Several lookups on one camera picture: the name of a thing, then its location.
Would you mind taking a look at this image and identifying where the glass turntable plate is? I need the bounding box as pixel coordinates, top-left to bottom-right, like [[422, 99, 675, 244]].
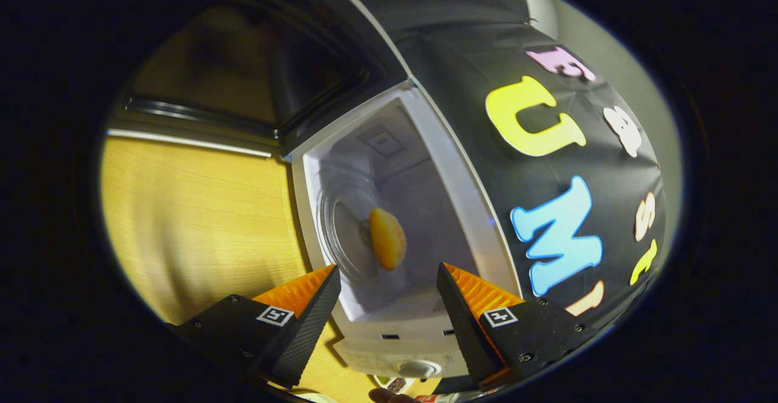
[[317, 175, 396, 285]]

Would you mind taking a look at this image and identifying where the white microwave oven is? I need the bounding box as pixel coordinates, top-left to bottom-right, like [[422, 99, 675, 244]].
[[106, 0, 525, 387]]

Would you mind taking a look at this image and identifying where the orange toy bread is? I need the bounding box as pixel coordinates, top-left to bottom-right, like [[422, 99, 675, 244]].
[[369, 208, 407, 271]]

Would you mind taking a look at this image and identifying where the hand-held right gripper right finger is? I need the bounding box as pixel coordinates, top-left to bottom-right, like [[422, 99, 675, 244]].
[[436, 262, 601, 391]]

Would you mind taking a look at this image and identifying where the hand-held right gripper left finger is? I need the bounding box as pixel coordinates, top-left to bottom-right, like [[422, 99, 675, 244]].
[[173, 264, 342, 390]]

